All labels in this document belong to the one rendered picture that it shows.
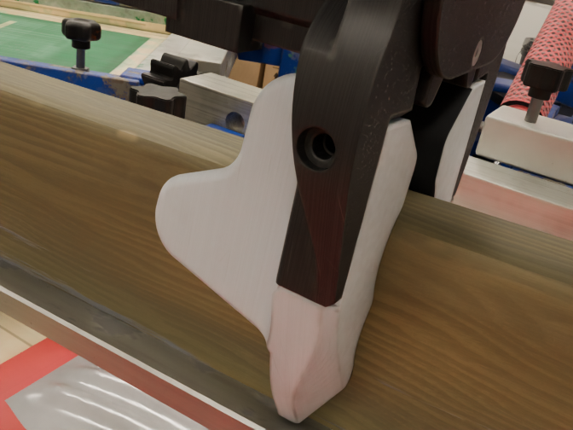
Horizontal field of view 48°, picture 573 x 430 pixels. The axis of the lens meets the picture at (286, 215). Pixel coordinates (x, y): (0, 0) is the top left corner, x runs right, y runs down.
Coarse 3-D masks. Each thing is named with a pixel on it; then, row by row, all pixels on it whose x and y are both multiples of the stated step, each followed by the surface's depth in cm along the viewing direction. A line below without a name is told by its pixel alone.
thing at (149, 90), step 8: (136, 88) 50; (144, 88) 50; (152, 88) 50; (160, 88) 51; (168, 88) 51; (176, 88) 51; (136, 96) 48; (144, 96) 48; (152, 96) 48; (160, 96) 49; (168, 96) 49; (176, 96) 49; (184, 96) 50; (144, 104) 48; (152, 104) 49; (160, 104) 48; (168, 104) 48; (176, 104) 50; (184, 104) 50; (168, 112) 49; (176, 112) 50; (184, 112) 50
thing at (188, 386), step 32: (0, 288) 22; (32, 288) 22; (32, 320) 21; (64, 320) 21; (96, 320) 21; (96, 352) 20; (128, 352) 20; (160, 352) 20; (160, 384) 19; (192, 384) 19; (224, 384) 19; (192, 416) 19; (224, 416) 18; (256, 416) 18
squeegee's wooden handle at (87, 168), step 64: (0, 64) 24; (0, 128) 22; (64, 128) 20; (128, 128) 19; (192, 128) 20; (0, 192) 23; (64, 192) 21; (128, 192) 19; (0, 256) 24; (64, 256) 22; (128, 256) 20; (384, 256) 15; (448, 256) 15; (512, 256) 14; (128, 320) 21; (192, 320) 19; (384, 320) 16; (448, 320) 15; (512, 320) 14; (256, 384) 19; (384, 384) 16; (448, 384) 16; (512, 384) 15
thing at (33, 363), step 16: (32, 352) 36; (48, 352) 37; (64, 352) 37; (0, 368) 35; (16, 368) 35; (32, 368) 35; (48, 368) 35; (0, 384) 34; (16, 384) 34; (0, 400) 33; (0, 416) 32
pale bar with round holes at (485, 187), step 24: (192, 96) 62; (216, 96) 60; (240, 96) 59; (192, 120) 62; (216, 120) 61; (240, 120) 63; (480, 168) 52; (504, 168) 53; (456, 192) 51; (480, 192) 50; (504, 192) 49; (528, 192) 48; (552, 192) 49; (504, 216) 50; (528, 216) 49; (552, 216) 48
